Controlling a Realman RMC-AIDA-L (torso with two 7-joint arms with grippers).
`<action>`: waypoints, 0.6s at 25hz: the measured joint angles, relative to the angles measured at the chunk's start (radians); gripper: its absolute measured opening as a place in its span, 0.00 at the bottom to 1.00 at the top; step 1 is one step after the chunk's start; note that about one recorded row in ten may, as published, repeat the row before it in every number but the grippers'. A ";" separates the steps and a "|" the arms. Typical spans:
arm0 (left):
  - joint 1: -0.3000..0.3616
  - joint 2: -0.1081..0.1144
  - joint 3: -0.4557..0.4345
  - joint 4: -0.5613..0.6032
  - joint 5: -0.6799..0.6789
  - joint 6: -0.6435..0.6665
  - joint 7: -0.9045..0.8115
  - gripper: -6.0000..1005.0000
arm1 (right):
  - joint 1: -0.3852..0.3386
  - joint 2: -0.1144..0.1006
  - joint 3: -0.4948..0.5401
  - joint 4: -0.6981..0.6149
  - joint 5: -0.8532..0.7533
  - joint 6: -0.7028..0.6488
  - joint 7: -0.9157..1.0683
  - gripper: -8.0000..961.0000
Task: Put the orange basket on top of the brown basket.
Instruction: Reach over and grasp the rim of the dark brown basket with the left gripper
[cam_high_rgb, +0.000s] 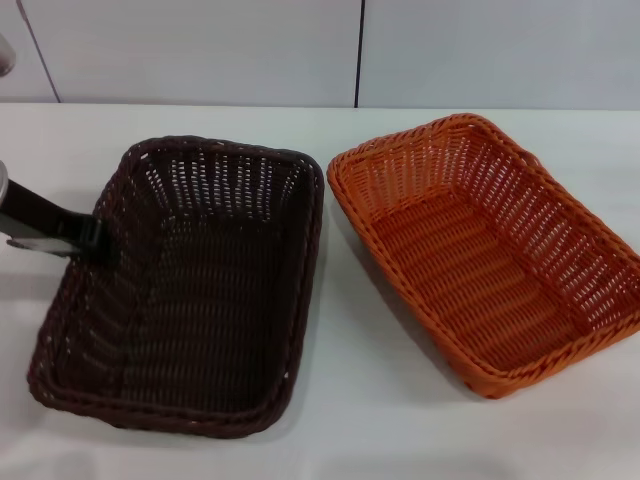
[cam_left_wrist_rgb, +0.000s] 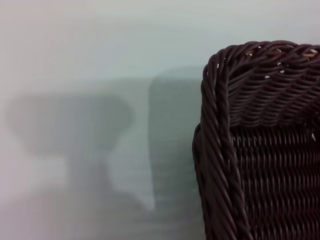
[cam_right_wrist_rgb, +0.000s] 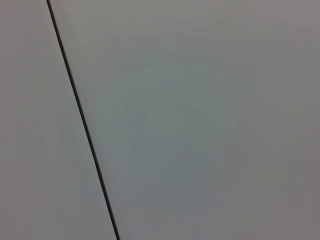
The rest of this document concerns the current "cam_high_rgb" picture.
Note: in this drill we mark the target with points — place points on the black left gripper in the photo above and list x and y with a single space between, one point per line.
35 212

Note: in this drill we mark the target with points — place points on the orange woven basket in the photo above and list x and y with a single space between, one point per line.
470 280

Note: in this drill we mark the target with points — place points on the dark brown woven basket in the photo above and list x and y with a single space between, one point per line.
200 310

